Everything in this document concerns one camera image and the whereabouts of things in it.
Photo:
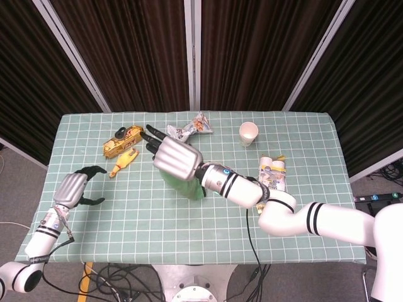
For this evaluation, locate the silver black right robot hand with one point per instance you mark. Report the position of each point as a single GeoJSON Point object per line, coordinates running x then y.
{"type": "Point", "coordinates": [178, 158]}

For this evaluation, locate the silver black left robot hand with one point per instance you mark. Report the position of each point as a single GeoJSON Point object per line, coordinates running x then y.
{"type": "Point", "coordinates": [69, 190]}

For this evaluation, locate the green cloth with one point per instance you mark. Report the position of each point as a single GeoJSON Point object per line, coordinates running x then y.
{"type": "Point", "coordinates": [185, 188]}

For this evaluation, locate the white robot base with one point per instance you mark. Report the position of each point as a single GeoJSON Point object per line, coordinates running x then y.
{"type": "Point", "coordinates": [195, 283]}

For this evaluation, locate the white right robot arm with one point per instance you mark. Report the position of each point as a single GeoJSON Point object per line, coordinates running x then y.
{"type": "Point", "coordinates": [239, 188]}

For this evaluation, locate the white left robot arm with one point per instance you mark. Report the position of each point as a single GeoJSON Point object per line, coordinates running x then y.
{"type": "Point", "coordinates": [41, 239]}

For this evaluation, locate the white crumpled snack bag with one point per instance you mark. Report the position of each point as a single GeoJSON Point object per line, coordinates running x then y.
{"type": "Point", "coordinates": [195, 126]}

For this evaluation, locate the gold biscuit package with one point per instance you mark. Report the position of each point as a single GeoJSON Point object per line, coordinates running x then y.
{"type": "Point", "coordinates": [122, 145]}

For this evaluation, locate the green checked tablecloth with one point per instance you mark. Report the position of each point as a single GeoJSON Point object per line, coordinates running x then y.
{"type": "Point", "coordinates": [157, 226]}

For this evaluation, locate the paper cup with green print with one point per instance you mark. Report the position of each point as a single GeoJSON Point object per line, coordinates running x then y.
{"type": "Point", "coordinates": [247, 144]}

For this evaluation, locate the white paper cup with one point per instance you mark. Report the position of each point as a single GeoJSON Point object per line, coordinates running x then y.
{"type": "Point", "coordinates": [248, 130]}

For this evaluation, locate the dark white-framed partition screen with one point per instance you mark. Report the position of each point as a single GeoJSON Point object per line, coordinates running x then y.
{"type": "Point", "coordinates": [31, 78]}
{"type": "Point", "coordinates": [252, 53]}
{"type": "Point", "coordinates": [371, 94]}
{"type": "Point", "coordinates": [132, 53]}

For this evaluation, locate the black power strip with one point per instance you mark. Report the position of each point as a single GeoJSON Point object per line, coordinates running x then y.
{"type": "Point", "coordinates": [378, 198]}

